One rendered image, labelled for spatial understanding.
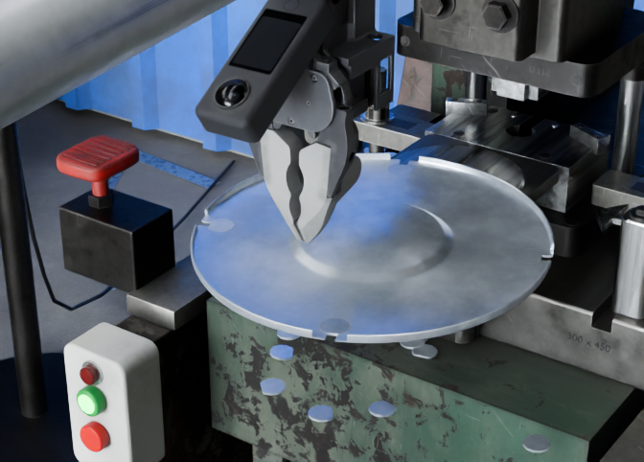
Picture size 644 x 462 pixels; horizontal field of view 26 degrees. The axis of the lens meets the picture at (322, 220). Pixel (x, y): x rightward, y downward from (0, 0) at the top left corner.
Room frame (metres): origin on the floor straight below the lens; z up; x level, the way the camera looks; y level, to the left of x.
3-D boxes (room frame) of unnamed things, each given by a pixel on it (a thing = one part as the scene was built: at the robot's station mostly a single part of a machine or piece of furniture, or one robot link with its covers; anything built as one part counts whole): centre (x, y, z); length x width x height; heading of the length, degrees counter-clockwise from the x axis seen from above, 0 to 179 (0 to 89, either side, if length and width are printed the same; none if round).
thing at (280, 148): (0.95, 0.02, 0.86); 0.06 x 0.03 x 0.09; 145
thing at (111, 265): (1.20, 0.20, 0.62); 0.10 x 0.06 x 0.20; 56
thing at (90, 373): (1.06, 0.21, 0.61); 0.02 x 0.01 x 0.02; 56
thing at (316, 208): (0.93, -0.01, 0.86); 0.06 x 0.03 x 0.09; 145
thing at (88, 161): (1.21, 0.21, 0.72); 0.07 x 0.06 x 0.08; 146
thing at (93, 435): (1.06, 0.21, 0.54); 0.03 x 0.01 x 0.03; 56
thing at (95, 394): (1.06, 0.21, 0.58); 0.03 x 0.01 x 0.03; 56
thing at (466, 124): (1.21, -0.19, 0.76); 0.15 x 0.09 x 0.05; 56
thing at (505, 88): (1.21, -0.18, 0.84); 0.05 x 0.03 x 0.04; 56
